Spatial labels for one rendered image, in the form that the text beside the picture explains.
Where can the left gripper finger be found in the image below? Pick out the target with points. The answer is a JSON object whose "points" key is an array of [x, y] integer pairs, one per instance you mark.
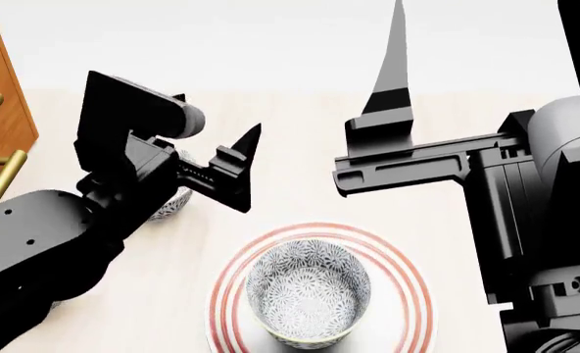
{"points": [[109, 110], [238, 176]]}

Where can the white plate with red rings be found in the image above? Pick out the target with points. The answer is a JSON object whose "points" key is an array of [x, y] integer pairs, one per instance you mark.
{"points": [[398, 279]]}

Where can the wooden cabinet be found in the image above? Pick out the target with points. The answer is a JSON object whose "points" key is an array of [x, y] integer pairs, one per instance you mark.
{"points": [[1, 66]]}

